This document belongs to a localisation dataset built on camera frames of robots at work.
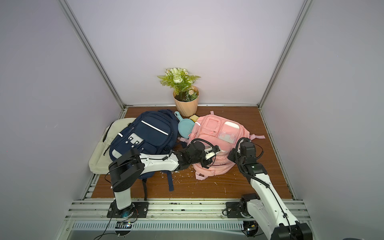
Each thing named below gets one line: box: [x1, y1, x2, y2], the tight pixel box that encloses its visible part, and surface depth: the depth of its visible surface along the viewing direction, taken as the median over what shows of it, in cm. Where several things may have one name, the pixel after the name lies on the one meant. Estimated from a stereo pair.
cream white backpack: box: [88, 117, 137, 175], surface depth 96 cm
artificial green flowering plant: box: [157, 67, 201, 102], surface depth 99 cm
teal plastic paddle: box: [174, 111, 195, 139], surface depth 104 cm
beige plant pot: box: [173, 85, 200, 117], surface depth 106 cm
